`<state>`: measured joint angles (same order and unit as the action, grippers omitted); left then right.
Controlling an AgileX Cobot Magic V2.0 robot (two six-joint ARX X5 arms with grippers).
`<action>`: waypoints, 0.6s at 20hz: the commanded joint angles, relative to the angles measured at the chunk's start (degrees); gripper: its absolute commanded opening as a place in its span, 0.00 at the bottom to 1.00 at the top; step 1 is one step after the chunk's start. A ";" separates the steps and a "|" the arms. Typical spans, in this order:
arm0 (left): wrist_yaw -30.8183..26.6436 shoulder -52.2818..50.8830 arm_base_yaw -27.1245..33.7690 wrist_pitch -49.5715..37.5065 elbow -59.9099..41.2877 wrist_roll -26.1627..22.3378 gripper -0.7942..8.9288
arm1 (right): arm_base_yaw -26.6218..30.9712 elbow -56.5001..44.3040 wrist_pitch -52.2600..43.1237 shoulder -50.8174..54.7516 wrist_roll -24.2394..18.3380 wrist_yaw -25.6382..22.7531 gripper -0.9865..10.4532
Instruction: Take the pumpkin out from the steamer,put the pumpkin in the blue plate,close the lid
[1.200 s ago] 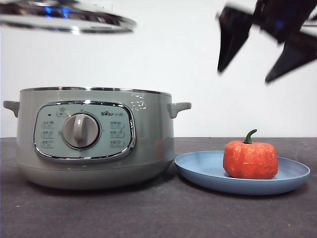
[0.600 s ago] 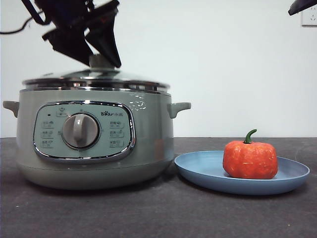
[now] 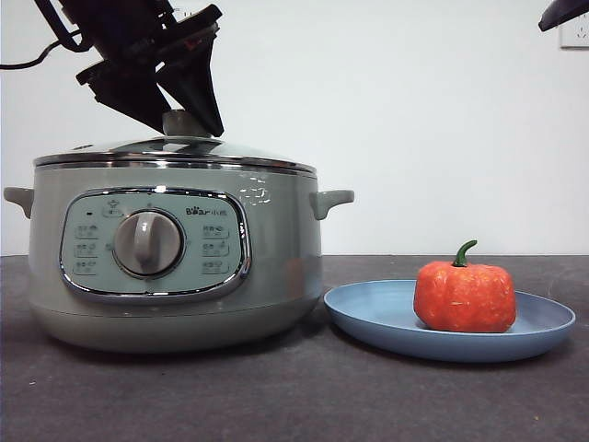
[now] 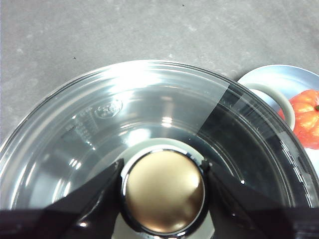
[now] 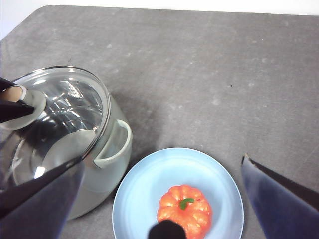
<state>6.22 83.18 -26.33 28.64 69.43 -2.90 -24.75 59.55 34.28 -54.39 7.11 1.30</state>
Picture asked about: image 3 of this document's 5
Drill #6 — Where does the glass lid with green knob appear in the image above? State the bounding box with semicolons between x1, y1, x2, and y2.
32;110;318;172

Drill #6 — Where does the orange pumpkin with green stem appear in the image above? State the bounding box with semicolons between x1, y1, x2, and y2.
412;238;518;334

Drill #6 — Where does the pale green electric steamer pot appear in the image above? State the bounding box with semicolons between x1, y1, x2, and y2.
2;158;356;355

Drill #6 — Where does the blue round plate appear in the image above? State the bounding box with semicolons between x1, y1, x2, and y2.
323;278;578;364

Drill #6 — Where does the white wall socket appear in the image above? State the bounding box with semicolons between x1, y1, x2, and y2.
559;20;589;51

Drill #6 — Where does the black cable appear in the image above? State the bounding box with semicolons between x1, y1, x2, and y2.
0;28;87;71

